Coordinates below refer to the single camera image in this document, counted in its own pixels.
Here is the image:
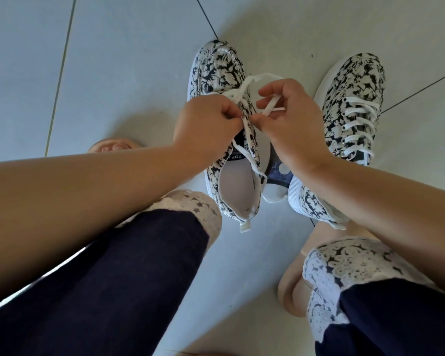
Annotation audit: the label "person's right hand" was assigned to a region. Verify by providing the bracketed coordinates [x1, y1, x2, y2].
[249, 78, 334, 175]

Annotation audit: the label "person's left hand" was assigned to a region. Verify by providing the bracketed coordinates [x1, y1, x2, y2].
[172, 93, 245, 164]

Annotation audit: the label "bright white shoelace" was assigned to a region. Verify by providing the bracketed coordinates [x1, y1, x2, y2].
[339, 96, 381, 166]
[218, 73, 287, 184]

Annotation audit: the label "floral sneaker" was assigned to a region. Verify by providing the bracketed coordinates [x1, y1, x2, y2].
[287, 52, 386, 231]
[187, 39, 273, 233]

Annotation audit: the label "person's right forearm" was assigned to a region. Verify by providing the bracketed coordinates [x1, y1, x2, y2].
[304, 157, 445, 297]

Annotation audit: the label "person's left forearm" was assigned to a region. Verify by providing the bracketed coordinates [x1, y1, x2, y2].
[0, 144, 201, 310]

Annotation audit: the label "person's left leg navy trousers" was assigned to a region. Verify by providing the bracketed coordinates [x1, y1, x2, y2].
[0, 189, 223, 356]

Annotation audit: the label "person's leg navy trousers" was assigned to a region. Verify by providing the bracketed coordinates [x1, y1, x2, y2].
[303, 237, 445, 356]
[0, 189, 223, 356]

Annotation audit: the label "person's right leg navy trousers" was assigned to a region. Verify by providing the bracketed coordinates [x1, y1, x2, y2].
[303, 237, 445, 356]

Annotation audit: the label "pink slipper with white charms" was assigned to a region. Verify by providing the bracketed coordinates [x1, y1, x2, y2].
[87, 138, 143, 154]

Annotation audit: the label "pink slipper with green charm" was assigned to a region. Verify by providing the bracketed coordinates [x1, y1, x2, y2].
[277, 220, 379, 318]

